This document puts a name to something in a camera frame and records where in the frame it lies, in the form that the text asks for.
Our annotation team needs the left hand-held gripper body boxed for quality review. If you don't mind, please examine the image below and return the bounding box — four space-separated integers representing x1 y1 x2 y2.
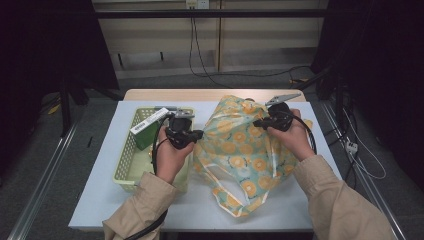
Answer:
165 109 196 150

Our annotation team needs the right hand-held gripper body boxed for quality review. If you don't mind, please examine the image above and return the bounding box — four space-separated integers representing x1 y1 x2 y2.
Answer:
263 93 302 132

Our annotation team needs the orange-print shopping bag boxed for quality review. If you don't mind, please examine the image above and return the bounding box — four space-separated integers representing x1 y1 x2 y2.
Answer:
192 94 314 219

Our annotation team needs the tall green and white box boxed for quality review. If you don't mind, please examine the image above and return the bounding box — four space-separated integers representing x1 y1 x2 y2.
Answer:
129 107 171 151

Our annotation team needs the pale yellow plastic basket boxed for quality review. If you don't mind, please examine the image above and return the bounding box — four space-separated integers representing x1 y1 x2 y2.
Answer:
112 105 195 194

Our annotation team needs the person's right hand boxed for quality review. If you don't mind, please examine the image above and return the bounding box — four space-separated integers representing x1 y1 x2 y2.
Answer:
266 109 317 163

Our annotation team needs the person's left hand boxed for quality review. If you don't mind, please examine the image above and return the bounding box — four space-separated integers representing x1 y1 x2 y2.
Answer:
155 125 195 185

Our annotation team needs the black tripod stand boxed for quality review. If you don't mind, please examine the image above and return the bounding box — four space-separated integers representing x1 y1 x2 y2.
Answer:
296 66 349 134

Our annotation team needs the white power strip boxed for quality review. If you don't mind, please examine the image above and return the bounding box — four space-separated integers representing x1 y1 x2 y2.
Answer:
345 140 359 155

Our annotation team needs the black metal stand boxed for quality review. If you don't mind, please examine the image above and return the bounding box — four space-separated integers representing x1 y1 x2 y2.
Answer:
59 74 121 138

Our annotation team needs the right hand-held gripper black cable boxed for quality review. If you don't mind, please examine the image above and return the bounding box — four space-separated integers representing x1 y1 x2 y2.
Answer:
283 111 318 156

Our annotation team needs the hand-held gripper black cable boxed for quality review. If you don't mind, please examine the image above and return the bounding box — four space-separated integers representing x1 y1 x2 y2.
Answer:
283 111 318 156
124 114 175 240

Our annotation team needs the left hand-held gripper black cable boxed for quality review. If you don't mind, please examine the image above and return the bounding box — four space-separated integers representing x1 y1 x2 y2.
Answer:
124 114 175 240

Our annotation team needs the black wall cable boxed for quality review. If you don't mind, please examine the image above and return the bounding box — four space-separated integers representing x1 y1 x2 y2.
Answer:
188 16 313 89

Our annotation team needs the white floor cable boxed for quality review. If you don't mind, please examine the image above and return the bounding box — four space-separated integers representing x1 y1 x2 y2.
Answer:
343 108 388 181

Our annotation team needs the white wall socket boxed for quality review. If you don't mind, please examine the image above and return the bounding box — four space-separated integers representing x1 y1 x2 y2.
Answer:
185 0 210 10

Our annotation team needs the aluminium floor rail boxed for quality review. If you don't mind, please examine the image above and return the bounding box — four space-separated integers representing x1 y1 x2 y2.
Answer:
7 124 79 240
321 101 406 240

